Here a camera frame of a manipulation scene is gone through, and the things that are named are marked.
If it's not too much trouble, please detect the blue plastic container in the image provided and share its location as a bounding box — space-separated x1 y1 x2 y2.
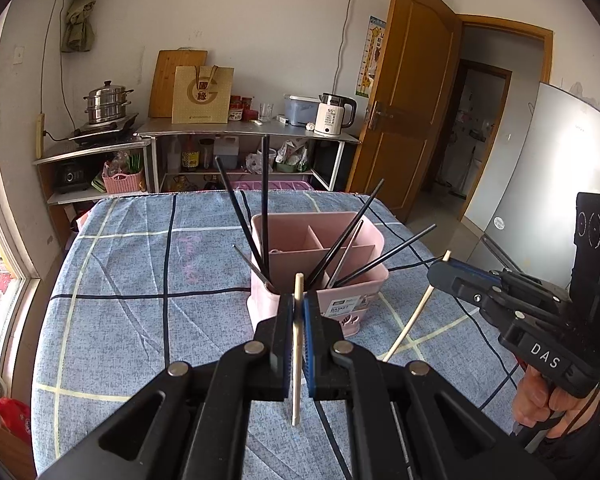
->
284 94 320 127

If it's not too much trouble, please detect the red lidded jar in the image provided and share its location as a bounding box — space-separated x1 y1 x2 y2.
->
227 94 244 122

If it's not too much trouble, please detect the light wooden chopstick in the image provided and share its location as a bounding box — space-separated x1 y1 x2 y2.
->
291 273 304 427
380 249 453 363

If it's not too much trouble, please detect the small side shelf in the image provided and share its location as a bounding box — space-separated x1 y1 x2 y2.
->
32 136 155 247

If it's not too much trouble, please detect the metal chopstick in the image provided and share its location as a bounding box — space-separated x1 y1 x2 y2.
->
325 220 364 289
233 245 276 294

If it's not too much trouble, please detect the black chopstick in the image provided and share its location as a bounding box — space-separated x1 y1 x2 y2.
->
214 156 268 278
261 136 271 279
335 223 437 287
306 179 385 290

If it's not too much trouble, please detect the tan paper gift bag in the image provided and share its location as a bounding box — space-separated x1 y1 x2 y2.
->
172 65 234 124

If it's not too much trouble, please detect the white refrigerator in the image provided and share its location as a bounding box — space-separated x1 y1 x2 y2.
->
468 84 600 287

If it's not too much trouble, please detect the stainless steel steamer pot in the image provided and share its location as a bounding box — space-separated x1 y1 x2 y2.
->
84 80 133 125

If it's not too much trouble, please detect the white electric kettle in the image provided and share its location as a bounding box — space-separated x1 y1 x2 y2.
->
314 93 358 136

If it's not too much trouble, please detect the wall poster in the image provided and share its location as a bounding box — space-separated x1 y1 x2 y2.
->
355 16 386 98

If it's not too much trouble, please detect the right hand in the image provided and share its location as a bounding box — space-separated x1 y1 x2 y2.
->
512 365 600 440

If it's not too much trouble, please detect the pink plastic crate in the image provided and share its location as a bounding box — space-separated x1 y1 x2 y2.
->
232 180 313 191

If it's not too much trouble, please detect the wooden cutting board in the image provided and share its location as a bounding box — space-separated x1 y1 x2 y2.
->
148 49 208 118

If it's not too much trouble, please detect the clear drinking glass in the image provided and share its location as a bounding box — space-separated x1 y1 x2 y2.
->
259 102 274 122

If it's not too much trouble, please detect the white plastic jug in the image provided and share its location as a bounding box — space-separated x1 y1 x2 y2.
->
213 136 239 170

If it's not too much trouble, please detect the blue plaid tablecloth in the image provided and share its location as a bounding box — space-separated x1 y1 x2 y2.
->
31 191 520 470

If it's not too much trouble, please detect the pink plastic utensil caddy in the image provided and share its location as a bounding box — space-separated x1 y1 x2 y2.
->
246 211 390 338

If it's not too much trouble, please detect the wooden door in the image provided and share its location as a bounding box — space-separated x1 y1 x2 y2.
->
347 0 462 221

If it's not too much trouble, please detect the soy sauce bottle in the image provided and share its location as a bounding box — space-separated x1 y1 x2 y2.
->
181 136 200 171

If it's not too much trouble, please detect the metal shelf table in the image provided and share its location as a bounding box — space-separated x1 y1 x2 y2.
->
137 118 358 191

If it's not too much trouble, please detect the induction cooker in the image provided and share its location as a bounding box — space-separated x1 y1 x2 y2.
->
69 113 137 146

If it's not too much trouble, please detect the pink woven basket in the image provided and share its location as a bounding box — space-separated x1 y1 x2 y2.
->
102 162 146 194

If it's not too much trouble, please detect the green hanging cloth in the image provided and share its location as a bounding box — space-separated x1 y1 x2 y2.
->
61 0 96 53

